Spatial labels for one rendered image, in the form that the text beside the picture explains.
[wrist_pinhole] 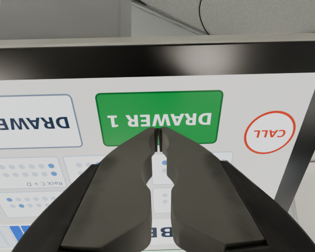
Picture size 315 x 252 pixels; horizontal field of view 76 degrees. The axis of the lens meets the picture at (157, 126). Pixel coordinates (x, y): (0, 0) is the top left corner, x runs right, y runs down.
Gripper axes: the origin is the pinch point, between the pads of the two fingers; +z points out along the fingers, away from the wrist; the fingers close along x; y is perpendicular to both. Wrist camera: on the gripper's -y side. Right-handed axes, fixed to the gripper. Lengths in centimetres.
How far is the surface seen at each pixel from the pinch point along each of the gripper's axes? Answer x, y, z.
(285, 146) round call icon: 10.7, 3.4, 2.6
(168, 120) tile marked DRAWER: 0.8, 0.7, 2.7
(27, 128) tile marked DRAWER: -10.2, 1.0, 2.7
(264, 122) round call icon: 8.4, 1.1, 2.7
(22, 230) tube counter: -14.7, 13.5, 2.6
